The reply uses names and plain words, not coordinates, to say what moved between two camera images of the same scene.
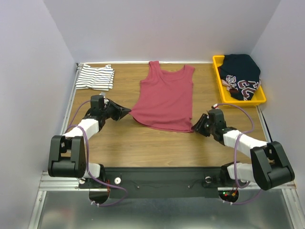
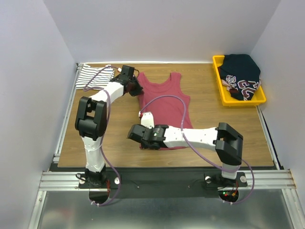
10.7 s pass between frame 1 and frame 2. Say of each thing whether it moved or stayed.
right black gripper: moved
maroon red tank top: moved
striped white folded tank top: stayed
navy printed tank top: stayed
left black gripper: moved
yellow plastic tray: stayed
